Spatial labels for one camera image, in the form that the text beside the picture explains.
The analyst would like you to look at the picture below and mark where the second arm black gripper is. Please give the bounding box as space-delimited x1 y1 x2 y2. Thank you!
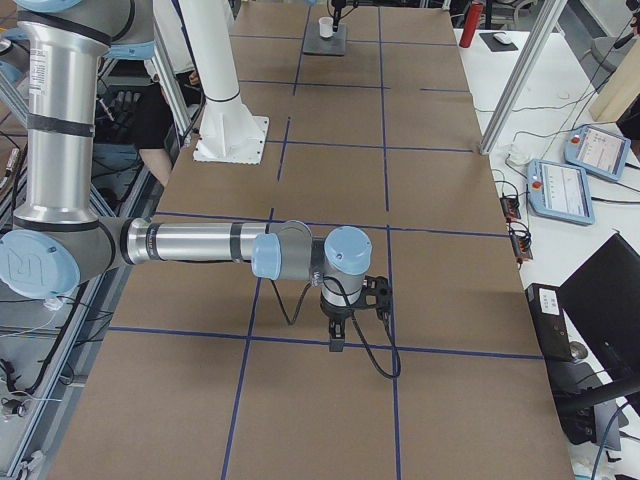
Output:
331 0 345 31

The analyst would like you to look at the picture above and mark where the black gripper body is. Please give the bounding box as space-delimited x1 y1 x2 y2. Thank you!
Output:
320 298 354 330

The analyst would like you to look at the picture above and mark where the white cup with handle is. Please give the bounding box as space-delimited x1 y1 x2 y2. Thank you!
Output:
318 16 334 39

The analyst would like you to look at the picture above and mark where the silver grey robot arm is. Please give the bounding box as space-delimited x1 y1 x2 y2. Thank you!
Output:
1 1 383 351

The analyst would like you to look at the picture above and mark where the silver closed laptop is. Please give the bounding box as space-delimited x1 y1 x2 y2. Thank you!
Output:
303 23 347 56

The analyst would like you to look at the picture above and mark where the black open laptop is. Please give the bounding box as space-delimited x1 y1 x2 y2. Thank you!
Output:
558 233 639 379

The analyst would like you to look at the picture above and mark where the red bottle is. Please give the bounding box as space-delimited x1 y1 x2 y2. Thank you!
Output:
459 0 486 48

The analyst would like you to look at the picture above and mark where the white computer mouse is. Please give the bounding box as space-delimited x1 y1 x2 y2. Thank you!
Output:
493 31 512 45

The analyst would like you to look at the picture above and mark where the orange black USB hub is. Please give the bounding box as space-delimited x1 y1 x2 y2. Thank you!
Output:
500 196 521 222

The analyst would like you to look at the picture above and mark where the black computer box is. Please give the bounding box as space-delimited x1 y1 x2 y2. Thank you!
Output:
525 283 588 363

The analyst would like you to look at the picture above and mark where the blue teach pendant near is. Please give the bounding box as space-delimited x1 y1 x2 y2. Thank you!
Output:
527 159 595 226

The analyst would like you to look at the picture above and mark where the blue teach pendant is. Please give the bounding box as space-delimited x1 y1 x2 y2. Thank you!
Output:
564 125 631 182
527 159 595 226

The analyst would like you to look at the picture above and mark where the blue teach pendant far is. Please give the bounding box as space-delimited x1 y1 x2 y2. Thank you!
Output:
564 125 631 182

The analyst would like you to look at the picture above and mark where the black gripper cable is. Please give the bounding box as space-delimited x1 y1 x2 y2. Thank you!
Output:
269 277 403 381

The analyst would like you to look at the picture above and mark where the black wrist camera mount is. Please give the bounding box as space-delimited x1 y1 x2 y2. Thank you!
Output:
355 275 392 325

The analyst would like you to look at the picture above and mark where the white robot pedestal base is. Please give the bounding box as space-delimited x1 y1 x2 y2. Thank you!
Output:
179 0 269 165

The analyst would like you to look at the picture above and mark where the aluminium frame post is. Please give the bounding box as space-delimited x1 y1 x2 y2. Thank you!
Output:
479 0 568 155

